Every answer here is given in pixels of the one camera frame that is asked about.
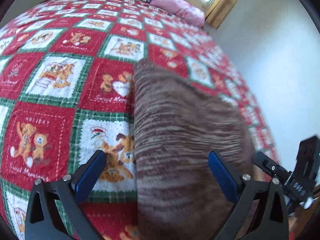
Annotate red white checkered quilt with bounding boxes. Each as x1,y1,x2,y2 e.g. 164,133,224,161
1,0,278,239

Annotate brown knit sun-pattern sweater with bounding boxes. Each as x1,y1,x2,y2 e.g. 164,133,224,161
133,60,254,239

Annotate pink pillow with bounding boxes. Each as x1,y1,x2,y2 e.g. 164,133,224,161
150,0,205,28

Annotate yellow curtain right of headboard window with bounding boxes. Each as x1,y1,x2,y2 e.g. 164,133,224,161
205,0,238,29

